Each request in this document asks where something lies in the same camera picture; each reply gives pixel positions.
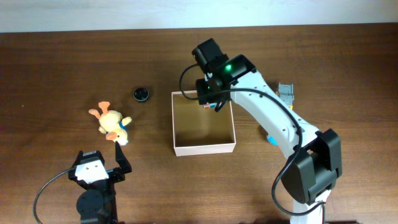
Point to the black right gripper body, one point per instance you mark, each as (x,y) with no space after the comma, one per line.
(204,95)

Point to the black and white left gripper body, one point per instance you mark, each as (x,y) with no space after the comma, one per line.
(115,175)

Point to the colourful puzzle cube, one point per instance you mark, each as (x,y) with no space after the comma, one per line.
(209,106)

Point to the small black round cap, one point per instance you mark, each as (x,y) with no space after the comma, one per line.
(141,95)

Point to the yellow and grey toy truck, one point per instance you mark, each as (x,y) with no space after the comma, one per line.
(286,94)

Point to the blue toy ball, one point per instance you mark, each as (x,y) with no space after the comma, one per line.
(271,140)

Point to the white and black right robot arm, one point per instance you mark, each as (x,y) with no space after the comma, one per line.
(314,161)

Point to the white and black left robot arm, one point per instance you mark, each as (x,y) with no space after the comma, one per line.
(97,204)

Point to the yellow plush duck toy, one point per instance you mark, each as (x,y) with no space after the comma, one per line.
(111,123)

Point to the pink open cardboard box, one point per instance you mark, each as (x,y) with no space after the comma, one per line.
(200,129)

